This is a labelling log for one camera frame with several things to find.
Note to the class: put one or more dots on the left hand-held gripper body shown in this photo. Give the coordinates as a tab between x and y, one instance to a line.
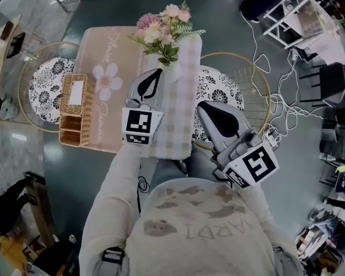
136	122

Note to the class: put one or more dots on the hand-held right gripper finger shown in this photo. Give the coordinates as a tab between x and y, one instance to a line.
244	125
211	138

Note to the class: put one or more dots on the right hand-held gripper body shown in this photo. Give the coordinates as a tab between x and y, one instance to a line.
258	165

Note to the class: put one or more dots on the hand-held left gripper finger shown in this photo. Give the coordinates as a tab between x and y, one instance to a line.
160	96
133	91

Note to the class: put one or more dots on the pink white artificial flowers bunch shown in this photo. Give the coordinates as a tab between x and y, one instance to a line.
164	33

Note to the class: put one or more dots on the person's left forearm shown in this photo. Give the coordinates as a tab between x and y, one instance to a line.
120	177

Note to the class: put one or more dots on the person's right forearm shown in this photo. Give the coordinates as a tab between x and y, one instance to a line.
253	203

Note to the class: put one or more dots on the person's right leg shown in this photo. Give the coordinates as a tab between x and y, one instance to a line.
199	162

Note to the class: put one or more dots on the person's leg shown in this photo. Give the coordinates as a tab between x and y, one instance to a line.
166	171
199	162

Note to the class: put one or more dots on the pink checked cloth covered table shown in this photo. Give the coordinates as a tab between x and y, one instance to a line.
109	125

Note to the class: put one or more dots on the white power strip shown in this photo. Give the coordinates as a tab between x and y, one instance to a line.
271	138

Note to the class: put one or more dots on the black white floral cushion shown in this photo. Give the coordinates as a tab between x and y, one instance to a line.
221	88
49	91

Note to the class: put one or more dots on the person's left leg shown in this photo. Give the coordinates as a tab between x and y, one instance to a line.
166	171

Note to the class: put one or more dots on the white tissue pack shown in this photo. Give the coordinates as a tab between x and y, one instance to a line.
76	93

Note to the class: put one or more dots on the wicker basket organizer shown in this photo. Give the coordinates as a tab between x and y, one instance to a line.
74	125

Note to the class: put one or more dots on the clear plastic bottle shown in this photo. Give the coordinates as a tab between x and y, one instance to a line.
326	157

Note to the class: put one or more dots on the white plug adapter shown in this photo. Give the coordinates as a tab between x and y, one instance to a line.
293	55

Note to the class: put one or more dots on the black metal shelf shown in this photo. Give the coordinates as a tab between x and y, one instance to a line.
342	142

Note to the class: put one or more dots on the person's torso in beige sweatshirt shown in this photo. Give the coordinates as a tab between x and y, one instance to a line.
204	246

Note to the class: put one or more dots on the dark grey chair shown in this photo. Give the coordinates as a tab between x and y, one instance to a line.
332	82

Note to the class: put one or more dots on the pale checked cloth side table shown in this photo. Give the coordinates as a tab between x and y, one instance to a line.
322	36

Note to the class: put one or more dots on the wooden floor board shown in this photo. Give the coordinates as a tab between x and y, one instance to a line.
41	206

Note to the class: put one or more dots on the pale green watering can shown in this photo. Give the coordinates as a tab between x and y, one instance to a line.
7	108

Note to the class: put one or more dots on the white frame shelf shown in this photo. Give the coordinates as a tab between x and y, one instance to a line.
279	24

